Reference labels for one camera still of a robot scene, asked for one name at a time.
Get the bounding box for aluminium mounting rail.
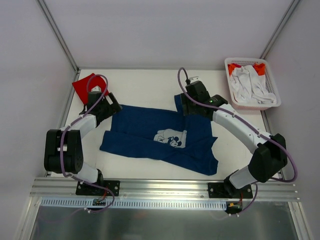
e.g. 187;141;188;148
29;176;301;202

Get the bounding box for blue t shirt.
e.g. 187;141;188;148
99;95;219;176

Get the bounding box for white slotted cable duct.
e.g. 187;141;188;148
40;197;227;211

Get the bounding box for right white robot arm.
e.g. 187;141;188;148
180;79;288;198

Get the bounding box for white plastic basket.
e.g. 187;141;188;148
224;57;281;111

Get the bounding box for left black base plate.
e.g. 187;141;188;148
75;180;121;197

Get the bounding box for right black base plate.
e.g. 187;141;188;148
207;182;253;199

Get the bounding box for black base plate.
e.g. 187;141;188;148
75;180;121;197
207;182;253;199

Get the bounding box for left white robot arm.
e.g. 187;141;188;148
44;91;122;195

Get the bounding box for white t shirt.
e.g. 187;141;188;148
229;65;277;105

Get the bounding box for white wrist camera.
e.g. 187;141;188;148
185;76;201;85
90;85;102;92

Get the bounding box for orange t shirt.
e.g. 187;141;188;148
227;63;266;76

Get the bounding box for folded red t shirt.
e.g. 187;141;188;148
72;73;107;105

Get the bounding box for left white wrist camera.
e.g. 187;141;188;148
90;85;102;92

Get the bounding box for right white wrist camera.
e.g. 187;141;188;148
185;76;201;85

